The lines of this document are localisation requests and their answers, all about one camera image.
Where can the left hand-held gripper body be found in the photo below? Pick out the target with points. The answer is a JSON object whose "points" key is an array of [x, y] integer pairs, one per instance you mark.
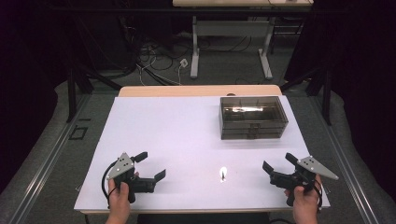
{"points": [[124, 165]]}

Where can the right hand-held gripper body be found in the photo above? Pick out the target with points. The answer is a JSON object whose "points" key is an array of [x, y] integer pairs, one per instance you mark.
{"points": [[314, 166]]}

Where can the clear teardrop hair clip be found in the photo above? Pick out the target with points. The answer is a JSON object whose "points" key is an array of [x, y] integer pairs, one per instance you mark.
{"points": [[223, 174]]}

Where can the smoky transparent drawer box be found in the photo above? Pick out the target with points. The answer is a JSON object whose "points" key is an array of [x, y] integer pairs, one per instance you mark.
{"points": [[252, 100]]}

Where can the person's left hand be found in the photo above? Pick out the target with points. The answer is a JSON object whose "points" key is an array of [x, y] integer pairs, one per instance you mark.
{"points": [[119, 200]]}

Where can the person's right hand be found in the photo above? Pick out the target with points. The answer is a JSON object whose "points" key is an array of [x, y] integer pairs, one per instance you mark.
{"points": [[306, 203]]}

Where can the person's dark clothing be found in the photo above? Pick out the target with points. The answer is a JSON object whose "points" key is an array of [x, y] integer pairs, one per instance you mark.
{"points": [[202, 218]]}

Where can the black metal stand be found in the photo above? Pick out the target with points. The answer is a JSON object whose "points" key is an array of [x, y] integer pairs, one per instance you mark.
{"points": [[326, 99], [72, 99]]}

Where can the light wooden table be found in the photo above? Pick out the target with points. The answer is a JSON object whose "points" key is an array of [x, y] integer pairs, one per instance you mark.
{"points": [[186, 90]]}

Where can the black curtain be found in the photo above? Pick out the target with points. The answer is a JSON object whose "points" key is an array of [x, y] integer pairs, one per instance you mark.
{"points": [[28, 93], [364, 93]]}

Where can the white power adapter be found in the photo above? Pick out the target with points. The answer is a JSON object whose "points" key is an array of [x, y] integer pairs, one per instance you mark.
{"points": [[183, 62]]}

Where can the white-legged desk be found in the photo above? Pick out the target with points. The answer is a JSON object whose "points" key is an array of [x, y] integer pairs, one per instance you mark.
{"points": [[232, 28]]}

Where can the metal floor rail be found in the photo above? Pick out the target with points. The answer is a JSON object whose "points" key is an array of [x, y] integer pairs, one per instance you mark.
{"points": [[351, 168], [46, 168]]}

